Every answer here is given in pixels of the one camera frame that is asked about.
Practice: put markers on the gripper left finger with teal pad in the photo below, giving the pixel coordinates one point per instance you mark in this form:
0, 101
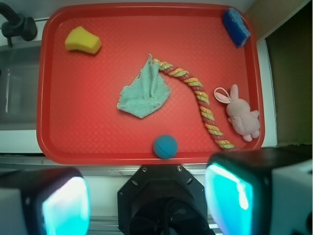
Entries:
53, 201

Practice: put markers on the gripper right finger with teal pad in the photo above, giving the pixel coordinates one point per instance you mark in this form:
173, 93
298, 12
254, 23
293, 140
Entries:
268, 191

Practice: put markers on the blue sponge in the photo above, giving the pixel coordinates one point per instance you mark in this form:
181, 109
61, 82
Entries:
235, 27

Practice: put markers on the yellow sponge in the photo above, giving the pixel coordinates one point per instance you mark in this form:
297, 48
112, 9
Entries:
82, 40

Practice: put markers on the pink plush bunny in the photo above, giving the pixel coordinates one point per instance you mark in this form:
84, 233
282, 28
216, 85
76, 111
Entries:
244, 121

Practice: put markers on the blue rubber ball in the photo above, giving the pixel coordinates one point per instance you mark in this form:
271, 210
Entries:
165, 147

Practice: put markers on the red plastic tray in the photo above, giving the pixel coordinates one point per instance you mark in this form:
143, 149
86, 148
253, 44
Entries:
77, 117

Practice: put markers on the grey sink basin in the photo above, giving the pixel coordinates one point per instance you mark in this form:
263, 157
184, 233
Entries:
19, 76

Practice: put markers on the light green cloth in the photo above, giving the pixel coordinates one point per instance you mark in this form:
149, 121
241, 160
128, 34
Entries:
147, 93

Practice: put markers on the brown cardboard panel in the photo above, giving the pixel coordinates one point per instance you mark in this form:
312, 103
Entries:
287, 28

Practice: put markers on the grey sink faucet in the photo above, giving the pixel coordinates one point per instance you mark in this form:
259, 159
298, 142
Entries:
17, 25

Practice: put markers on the multicolour twisted rope toy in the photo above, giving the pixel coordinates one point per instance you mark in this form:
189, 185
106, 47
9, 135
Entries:
203, 101

